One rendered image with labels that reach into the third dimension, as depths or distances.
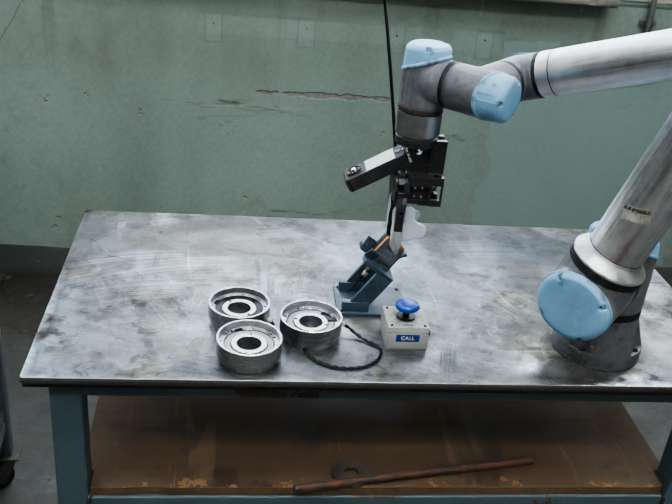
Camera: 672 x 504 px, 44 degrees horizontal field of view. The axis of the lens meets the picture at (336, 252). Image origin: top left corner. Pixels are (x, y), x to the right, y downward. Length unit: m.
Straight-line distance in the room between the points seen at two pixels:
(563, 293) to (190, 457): 0.72
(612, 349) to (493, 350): 0.20
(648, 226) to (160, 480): 0.89
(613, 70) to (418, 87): 0.29
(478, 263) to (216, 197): 1.51
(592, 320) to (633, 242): 0.13
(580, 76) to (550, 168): 1.86
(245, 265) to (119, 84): 1.43
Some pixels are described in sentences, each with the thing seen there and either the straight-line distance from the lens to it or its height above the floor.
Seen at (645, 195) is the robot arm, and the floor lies 1.16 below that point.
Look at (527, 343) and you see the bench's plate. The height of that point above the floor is 0.80.
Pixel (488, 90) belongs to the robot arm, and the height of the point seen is 1.24.
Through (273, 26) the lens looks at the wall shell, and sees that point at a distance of 2.88.
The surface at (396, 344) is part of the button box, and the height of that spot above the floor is 0.81.
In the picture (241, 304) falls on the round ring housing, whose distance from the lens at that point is 1.47.
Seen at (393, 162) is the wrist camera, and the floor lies 1.08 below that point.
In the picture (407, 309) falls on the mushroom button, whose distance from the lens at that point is 1.41.
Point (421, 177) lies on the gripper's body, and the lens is 1.41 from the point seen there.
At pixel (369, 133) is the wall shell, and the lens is 3.01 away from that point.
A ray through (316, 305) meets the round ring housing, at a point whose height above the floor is 0.83.
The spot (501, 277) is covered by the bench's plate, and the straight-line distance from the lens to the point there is 1.71.
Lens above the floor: 1.58
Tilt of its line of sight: 27 degrees down
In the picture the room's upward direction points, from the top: 6 degrees clockwise
